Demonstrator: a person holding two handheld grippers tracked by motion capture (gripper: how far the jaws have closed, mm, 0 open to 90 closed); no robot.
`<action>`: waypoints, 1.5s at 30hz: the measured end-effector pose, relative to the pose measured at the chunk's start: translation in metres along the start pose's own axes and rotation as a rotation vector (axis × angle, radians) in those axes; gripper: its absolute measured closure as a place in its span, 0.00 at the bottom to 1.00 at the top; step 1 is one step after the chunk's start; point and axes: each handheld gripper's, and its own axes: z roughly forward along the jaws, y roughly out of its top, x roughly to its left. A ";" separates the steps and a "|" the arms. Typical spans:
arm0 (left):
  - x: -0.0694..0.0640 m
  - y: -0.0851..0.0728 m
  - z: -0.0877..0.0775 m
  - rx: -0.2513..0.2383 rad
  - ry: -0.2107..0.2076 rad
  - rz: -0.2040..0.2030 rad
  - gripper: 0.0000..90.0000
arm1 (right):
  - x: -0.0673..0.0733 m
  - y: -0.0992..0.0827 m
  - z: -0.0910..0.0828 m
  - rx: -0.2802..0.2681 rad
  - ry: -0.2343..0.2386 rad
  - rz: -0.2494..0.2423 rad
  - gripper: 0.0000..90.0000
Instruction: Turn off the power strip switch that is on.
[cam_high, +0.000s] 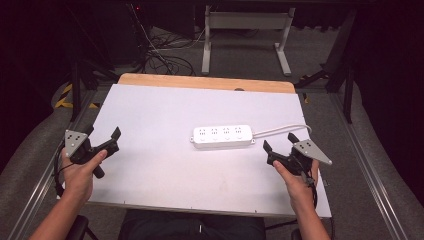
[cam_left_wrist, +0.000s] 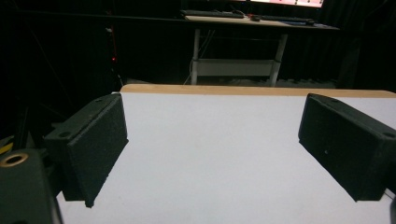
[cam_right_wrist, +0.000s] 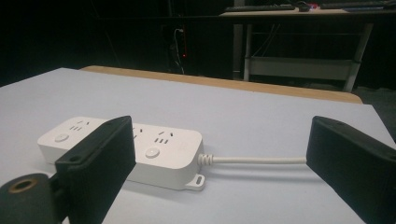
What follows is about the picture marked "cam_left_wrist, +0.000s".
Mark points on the black computer mouse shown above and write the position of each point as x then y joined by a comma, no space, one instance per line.
255,18
310,22

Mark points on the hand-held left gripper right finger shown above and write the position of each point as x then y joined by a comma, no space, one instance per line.
345,146

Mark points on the computer monitor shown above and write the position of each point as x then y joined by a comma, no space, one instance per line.
288,2

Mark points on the wooden desk with white legs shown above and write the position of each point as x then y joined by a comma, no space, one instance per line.
236,67

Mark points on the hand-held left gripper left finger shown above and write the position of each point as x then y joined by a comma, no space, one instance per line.
93,146

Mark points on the black keyboard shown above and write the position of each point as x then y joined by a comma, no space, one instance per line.
281,18
211,13

